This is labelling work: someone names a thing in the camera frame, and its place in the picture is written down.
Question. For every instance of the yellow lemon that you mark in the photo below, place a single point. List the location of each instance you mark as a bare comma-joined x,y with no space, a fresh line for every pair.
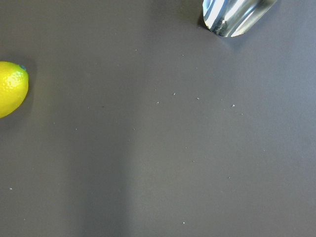
14,85

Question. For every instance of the metal scoop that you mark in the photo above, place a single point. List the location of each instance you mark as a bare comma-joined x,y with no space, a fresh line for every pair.
232,18

